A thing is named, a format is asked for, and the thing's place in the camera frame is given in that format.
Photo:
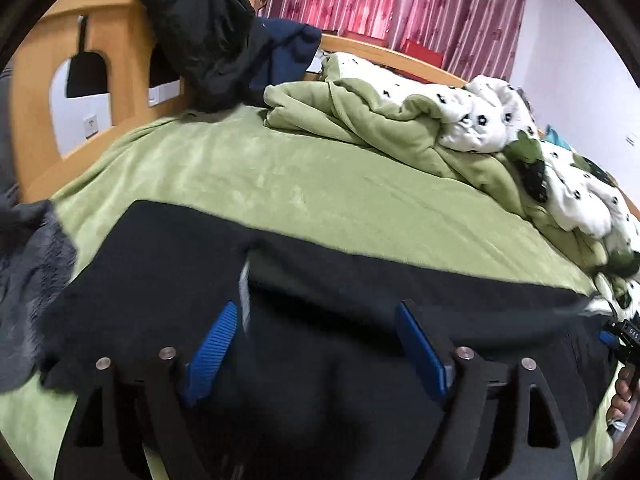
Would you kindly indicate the white floral green quilt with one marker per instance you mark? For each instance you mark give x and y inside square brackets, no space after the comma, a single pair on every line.
[482,134]

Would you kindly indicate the right hand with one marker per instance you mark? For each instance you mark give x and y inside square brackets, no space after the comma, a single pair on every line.
[621,404]

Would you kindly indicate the grey garment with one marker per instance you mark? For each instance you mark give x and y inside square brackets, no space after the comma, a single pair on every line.
[37,260]

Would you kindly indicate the dark navy pants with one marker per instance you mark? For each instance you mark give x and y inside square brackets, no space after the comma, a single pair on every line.
[316,383]

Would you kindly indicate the black jacket on footboard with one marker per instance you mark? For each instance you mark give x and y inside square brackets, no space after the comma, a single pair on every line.
[215,46]

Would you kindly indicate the green fleece bed sheet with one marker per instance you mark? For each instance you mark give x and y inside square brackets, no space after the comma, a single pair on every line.
[333,193]

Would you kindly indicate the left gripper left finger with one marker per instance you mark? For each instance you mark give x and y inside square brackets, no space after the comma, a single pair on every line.
[129,402]

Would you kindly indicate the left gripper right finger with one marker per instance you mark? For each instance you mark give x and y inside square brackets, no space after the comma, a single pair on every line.
[500,420]

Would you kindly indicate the navy blue garment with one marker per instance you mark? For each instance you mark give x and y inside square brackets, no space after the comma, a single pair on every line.
[290,49]

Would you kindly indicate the white wall socket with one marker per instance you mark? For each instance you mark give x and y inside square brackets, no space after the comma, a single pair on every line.
[91,126]

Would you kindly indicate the wooden bed frame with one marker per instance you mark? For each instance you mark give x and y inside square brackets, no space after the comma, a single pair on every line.
[115,60]

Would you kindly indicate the pink red curtain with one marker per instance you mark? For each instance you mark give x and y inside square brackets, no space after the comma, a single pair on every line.
[474,37]

